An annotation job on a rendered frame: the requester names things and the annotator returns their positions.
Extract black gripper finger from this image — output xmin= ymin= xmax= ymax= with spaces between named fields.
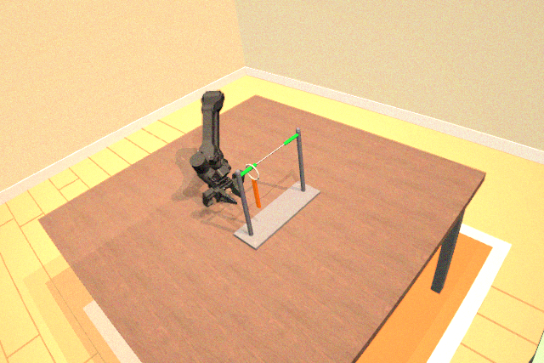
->
xmin=216 ymin=188 xmax=237 ymax=204
xmin=231 ymin=179 xmax=241 ymax=198

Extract orange handle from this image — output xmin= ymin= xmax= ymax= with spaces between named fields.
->
xmin=245 ymin=164 xmax=261 ymax=208

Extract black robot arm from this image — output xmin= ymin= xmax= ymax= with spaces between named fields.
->
xmin=190 ymin=90 xmax=231 ymax=186

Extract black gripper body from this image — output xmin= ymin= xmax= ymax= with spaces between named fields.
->
xmin=202 ymin=171 xmax=236 ymax=207

